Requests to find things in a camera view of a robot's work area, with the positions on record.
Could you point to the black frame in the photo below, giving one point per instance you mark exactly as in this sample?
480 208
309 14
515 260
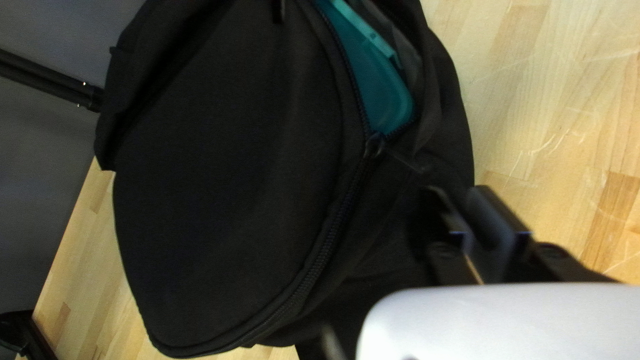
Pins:
40 75

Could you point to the black backpack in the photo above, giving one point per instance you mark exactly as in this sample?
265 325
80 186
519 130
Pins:
225 175

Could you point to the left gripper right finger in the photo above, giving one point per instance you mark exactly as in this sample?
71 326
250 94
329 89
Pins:
500 225

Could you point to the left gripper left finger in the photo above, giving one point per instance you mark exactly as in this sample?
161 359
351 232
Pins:
452 265

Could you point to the translucent teal lunch box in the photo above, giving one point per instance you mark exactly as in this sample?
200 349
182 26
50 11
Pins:
372 75

